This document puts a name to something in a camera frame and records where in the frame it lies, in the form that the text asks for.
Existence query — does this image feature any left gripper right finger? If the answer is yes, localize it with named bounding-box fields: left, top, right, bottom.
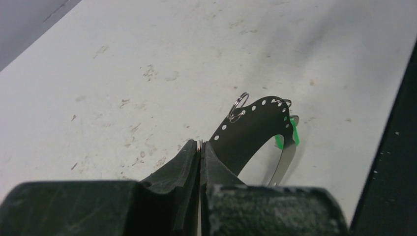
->
left=200, top=142, right=349, bottom=236

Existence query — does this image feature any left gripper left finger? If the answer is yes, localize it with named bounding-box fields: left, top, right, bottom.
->
left=0, top=140, right=200, bottom=236

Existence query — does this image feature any large metal key ring plate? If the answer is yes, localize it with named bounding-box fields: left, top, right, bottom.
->
left=209, top=92, right=297, bottom=186

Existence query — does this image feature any green tagged key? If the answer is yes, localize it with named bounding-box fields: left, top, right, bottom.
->
left=274, top=115, right=299, bottom=150

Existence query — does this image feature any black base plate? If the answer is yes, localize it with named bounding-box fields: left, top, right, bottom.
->
left=350, top=48, right=417, bottom=236

